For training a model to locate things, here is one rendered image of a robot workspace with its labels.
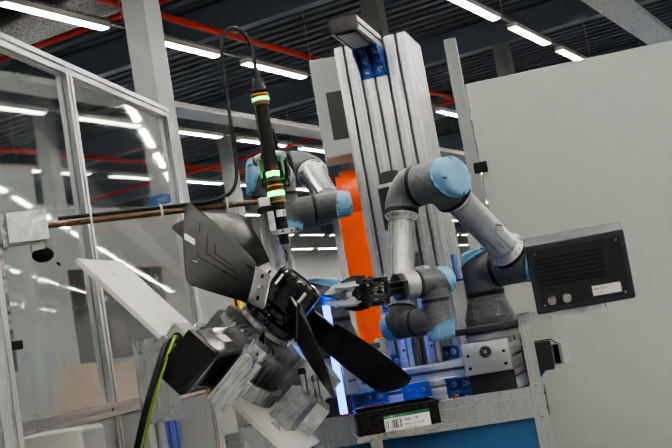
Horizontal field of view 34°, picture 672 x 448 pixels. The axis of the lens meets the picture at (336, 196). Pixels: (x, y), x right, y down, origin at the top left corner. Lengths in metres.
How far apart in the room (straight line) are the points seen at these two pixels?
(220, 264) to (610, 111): 2.37
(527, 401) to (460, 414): 0.18
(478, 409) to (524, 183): 1.63
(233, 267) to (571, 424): 2.24
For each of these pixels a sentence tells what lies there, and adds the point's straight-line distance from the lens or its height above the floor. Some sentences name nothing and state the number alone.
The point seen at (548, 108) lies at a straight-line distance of 4.54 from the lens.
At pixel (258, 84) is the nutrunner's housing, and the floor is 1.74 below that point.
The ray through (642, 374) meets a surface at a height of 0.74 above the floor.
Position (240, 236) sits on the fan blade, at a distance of 2.82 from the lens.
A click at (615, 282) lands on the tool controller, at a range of 3.01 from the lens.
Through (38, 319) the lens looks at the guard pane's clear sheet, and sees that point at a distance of 3.08.
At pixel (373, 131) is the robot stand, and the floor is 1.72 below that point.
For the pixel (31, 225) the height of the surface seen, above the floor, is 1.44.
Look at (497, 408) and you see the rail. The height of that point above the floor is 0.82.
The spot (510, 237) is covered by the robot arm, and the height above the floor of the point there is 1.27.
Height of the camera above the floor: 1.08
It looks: 7 degrees up
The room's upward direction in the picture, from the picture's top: 10 degrees counter-clockwise
